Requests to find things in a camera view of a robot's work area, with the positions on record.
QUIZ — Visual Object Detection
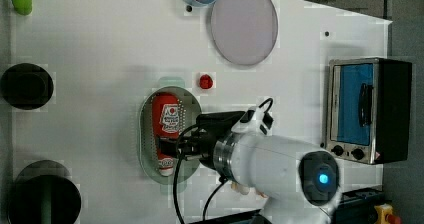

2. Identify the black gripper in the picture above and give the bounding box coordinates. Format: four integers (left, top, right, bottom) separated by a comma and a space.
158, 111, 245, 169

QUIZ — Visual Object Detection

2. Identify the red plush ketchup bottle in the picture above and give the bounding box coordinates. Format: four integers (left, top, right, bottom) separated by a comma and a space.
152, 92, 180, 177

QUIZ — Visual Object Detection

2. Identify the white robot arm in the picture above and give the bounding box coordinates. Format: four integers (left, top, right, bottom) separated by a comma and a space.
155, 110, 341, 224

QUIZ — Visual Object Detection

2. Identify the green oval strainer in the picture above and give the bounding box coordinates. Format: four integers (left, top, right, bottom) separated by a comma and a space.
138, 86, 201, 186

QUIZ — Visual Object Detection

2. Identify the small red plush tomato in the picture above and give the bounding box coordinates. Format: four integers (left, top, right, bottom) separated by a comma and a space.
199, 74, 213, 90

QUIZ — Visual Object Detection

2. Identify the black cylinder lower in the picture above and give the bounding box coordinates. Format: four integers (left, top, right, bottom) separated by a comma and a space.
7, 160, 82, 224

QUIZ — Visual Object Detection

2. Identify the black cylinder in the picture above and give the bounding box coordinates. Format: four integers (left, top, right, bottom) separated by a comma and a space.
7, 160, 82, 224
1, 63, 54, 110

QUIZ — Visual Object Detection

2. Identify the lilac round plate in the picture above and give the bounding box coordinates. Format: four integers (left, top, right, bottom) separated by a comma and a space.
211, 0, 278, 65

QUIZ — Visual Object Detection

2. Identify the black cylinder upper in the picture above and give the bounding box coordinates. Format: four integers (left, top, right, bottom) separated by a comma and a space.
1, 63, 54, 110

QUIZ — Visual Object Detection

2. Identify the black toaster oven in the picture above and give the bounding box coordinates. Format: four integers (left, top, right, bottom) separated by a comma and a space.
325, 58, 412, 165

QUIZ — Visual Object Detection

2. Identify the green plush item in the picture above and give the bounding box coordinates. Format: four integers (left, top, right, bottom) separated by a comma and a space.
11, 0, 33, 16

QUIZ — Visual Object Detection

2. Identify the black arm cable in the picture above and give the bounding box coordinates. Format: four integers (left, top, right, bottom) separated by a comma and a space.
172, 123, 231, 224

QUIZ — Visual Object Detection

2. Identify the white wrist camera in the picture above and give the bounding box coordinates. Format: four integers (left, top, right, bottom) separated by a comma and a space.
231, 98, 274, 136

